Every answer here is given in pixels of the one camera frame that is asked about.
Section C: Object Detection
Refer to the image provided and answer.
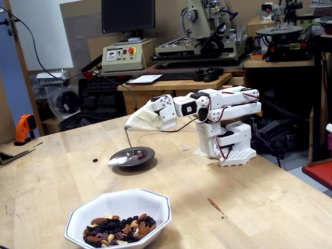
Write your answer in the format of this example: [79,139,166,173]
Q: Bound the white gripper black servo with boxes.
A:
[126,94,178,131]

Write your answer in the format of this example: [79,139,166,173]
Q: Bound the bent metal spoon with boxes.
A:
[108,126,136,167]

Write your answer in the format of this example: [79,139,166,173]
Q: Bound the dark brown plate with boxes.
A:
[109,146,156,168]

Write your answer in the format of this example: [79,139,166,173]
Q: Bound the white octagonal bowl blue rim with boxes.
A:
[64,188,172,249]

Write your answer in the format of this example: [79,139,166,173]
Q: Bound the wooden workbench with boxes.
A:
[117,72,248,122]

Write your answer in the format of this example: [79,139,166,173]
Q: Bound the white paper sheet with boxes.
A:
[126,74,163,86]

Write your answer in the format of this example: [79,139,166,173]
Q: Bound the black keyboard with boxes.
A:
[155,71,198,80]

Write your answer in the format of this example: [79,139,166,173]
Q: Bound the black plastic tool case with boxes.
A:
[77,76,128,117]

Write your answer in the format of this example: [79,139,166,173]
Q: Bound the beige controller box red button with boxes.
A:
[101,38,158,73]

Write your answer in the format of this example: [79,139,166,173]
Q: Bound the black handheld device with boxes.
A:
[194,67,224,83]

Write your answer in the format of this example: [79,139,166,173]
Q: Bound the plastic bag with black spool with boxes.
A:
[44,84,81,122]

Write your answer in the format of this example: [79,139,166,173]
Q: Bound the black computer monitor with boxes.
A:
[101,0,156,45]

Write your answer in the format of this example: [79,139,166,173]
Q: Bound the small white box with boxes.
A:
[36,70,70,86]

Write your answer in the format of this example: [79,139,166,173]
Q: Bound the beige cnc milling machine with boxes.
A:
[151,0,251,66]

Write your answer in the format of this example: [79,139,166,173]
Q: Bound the trail mix nuts and raisins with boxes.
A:
[82,213,157,248]

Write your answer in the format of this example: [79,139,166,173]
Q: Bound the orange black hand tool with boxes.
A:
[13,114,37,146]

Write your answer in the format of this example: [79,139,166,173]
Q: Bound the cardboard box on shelf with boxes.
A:
[246,17,275,37]

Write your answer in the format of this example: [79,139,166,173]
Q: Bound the wooden side bench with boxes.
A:
[243,58,316,70]

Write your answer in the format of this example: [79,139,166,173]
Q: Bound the flat cardboard piece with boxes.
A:
[0,141,44,165]

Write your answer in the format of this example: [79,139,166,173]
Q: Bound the blue door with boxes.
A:
[0,0,34,143]

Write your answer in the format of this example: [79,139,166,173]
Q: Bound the black scroll saw green table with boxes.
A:
[255,0,316,63]

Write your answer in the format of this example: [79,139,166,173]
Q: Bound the red chair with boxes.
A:
[302,158,332,191]

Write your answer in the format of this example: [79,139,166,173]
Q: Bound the thin black hanging cable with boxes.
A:
[0,7,195,133]

